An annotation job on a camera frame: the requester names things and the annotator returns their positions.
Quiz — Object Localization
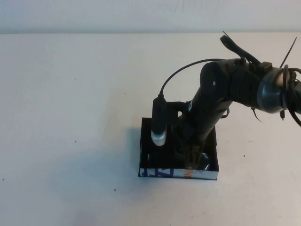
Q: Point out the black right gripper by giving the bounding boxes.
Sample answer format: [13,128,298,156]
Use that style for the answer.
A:
[175,116,209,169]

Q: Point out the black framed glasses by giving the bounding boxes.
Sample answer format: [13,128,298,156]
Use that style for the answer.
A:
[146,152,212,170]

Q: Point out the black printed glasses case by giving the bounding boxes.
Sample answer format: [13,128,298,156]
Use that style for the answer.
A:
[137,117,220,181]

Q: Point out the short black zip tie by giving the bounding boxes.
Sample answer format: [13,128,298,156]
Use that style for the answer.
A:
[251,107,264,123]

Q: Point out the long black zip tie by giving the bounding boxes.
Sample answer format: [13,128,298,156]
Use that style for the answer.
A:
[279,37,297,69]

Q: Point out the black silver-tipped wrist camera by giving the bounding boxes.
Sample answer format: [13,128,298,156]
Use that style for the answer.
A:
[151,93,168,147]

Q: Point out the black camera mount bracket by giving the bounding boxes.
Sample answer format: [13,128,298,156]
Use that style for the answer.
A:
[166,101,190,120]

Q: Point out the thin black camera cable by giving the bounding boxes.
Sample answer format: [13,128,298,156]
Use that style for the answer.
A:
[159,58,225,96]

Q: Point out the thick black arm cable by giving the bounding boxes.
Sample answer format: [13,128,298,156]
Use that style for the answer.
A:
[220,34,263,65]

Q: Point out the black cable bundle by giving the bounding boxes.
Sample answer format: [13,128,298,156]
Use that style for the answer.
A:
[278,65,301,127]

